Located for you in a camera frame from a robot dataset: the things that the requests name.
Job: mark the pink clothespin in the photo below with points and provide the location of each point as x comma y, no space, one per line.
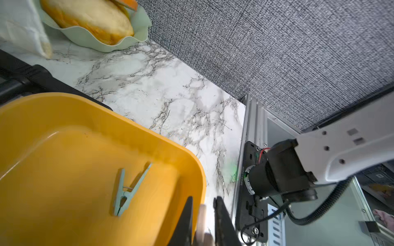
202,238

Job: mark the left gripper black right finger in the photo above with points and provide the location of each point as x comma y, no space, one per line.
225,234

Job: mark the white right arm base mount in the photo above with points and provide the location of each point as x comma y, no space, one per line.
293,167

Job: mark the mint green clothespin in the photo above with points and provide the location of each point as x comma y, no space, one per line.
125,194

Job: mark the orange crust bread slice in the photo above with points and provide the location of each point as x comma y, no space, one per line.
129,4

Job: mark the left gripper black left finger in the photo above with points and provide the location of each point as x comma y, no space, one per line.
182,235

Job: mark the yellow plastic tray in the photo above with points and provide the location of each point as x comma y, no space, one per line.
61,158

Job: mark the pale green wavy plate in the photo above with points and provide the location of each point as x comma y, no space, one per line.
139,19

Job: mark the round bread bun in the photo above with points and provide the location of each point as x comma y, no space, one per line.
107,21

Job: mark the black clothes rack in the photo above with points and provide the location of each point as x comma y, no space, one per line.
18,78

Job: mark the yellow striped towel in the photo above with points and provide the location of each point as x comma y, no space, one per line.
21,25

